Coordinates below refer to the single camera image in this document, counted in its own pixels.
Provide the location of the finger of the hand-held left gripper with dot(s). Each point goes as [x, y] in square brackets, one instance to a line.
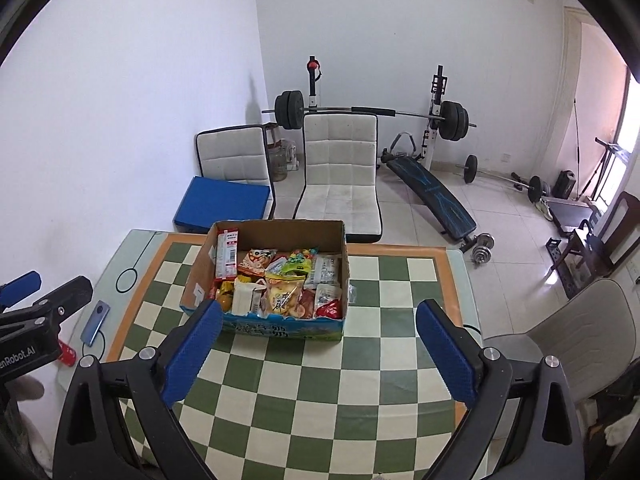
[60, 300]
[20, 287]

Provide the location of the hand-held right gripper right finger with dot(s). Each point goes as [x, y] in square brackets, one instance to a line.
[445, 350]

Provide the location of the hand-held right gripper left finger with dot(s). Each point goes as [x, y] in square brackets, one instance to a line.
[195, 350]

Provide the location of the yellow crinkled snack packet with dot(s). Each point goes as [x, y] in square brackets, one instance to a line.
[224, 300]

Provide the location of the cardboard box with blue-green print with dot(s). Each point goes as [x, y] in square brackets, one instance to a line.
[280, 330]

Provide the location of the long red-white snack packet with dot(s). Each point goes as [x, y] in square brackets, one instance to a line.
[227, 255]

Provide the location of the yellow crisps packet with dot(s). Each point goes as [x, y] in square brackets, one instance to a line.
[285, 300]

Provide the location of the orange panda print packet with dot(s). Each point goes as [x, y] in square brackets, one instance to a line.
[255, 262]

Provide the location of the small red snack packet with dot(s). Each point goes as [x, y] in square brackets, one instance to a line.
[330, 310]

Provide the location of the clear white snack packet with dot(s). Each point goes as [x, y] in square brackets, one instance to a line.
[327, 292]

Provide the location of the colourful candy packet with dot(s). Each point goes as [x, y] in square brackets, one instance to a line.
[297, 260]

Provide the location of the silver grey snack packet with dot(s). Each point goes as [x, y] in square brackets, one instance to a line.
[326, 270]

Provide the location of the person's left forearm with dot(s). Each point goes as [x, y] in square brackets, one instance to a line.
[20, 425]

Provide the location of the red soda can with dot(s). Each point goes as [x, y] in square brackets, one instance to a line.
[66, 352]

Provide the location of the blue smartphone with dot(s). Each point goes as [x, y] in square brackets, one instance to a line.
[95, 322]

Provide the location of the chrome dumbbell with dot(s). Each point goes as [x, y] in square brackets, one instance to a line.
[482, 252]

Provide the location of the beige plastic chair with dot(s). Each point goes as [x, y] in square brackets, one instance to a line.
[580, 330]

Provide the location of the black metal floor rack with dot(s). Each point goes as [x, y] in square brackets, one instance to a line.
[555, 250]

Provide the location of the blue cushion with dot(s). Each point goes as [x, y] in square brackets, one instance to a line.
[220, 202]

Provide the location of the black-blue sit-up bench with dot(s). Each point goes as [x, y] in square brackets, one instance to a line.
[435, 192]

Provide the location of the small barbell with black plates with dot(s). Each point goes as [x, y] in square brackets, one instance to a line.
[470, 169]

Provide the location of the black flat exercise bench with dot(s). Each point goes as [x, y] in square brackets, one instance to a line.
[570, 215]

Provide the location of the brown wooden chair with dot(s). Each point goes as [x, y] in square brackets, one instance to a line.
[607, 255]

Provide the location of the white padded chair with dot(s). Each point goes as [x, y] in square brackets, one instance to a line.
[340, 160]
[232, 160]

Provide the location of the clear water jug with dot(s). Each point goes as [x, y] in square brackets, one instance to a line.
[279, 165]

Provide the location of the black speaker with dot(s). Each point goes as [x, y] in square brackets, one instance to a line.
[566, 184]

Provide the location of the small white fan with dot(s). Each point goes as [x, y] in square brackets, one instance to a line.
[292, 157]

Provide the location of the brown stool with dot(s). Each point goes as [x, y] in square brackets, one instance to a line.
[272, 132]

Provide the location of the black exercise stand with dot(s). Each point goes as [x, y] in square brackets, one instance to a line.
[607, 152]

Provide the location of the white barbell rack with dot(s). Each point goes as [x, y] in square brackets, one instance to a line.
[314, 85]

